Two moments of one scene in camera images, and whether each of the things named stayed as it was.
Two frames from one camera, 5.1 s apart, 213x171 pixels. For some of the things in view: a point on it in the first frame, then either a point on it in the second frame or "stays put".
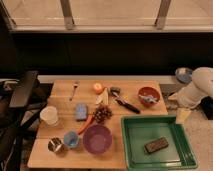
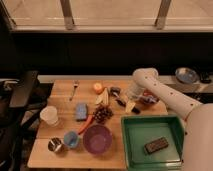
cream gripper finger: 182,115 to 129,106
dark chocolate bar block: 156,144 stays put
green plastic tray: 155,142 stays put
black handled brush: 115,93 stays put
